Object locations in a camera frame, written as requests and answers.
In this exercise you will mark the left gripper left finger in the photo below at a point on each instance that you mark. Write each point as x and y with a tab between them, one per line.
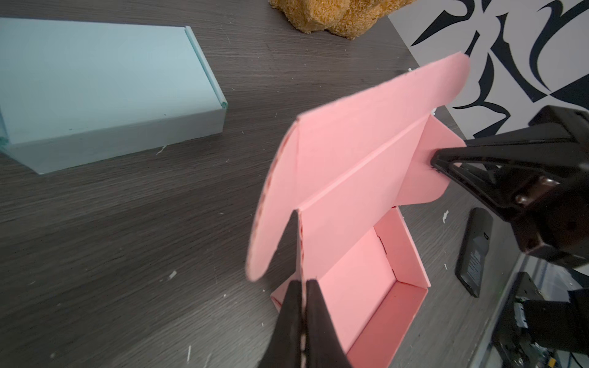
285	347

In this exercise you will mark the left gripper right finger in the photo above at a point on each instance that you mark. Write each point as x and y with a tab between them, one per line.
322	347

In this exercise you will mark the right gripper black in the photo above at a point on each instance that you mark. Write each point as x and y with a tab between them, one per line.
536	178

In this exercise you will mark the pink paper box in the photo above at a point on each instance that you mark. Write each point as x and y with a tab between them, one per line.
345	169

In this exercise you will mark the light blue paper box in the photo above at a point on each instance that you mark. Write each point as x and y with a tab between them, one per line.
75	92

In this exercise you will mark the black remote control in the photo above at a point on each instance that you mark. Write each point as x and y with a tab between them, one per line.
474	249

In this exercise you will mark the brown teddy bear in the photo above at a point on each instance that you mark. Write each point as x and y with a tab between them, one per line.
345	18

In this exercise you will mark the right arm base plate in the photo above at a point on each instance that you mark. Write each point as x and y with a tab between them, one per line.
509	337

